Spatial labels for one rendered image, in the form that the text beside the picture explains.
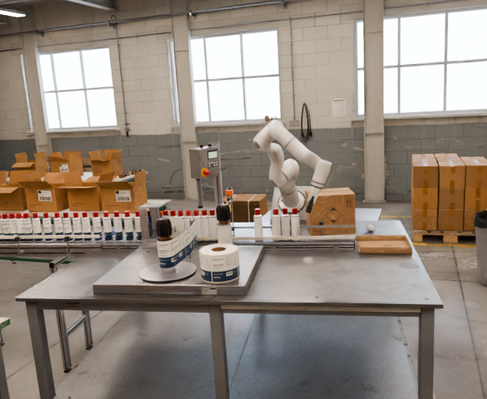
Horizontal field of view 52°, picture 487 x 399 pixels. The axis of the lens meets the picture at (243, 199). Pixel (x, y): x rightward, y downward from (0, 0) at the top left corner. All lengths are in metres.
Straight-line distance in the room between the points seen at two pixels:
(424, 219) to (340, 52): 3.33
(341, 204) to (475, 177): 2.99
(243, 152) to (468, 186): 4.08
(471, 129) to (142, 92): 5.55
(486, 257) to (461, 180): 1.41
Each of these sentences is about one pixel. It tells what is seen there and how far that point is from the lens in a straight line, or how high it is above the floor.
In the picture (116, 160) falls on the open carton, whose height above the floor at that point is 1.00.
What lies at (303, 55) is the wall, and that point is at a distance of 8.44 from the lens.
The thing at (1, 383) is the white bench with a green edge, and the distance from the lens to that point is 2.84.
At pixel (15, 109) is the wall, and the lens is 11.26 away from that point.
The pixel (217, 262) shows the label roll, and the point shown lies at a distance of 2.49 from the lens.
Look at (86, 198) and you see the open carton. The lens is 5.07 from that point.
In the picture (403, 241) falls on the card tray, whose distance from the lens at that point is 3.32.
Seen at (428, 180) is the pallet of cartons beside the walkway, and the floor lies 0.72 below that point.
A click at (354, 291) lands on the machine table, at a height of 0.83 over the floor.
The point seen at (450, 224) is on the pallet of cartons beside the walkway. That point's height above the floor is 0.22.
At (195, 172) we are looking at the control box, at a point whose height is 1.33.
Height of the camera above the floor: 1.78
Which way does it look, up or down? 12 degrees down
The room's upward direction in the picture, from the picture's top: 3 degrees counter-clockwise
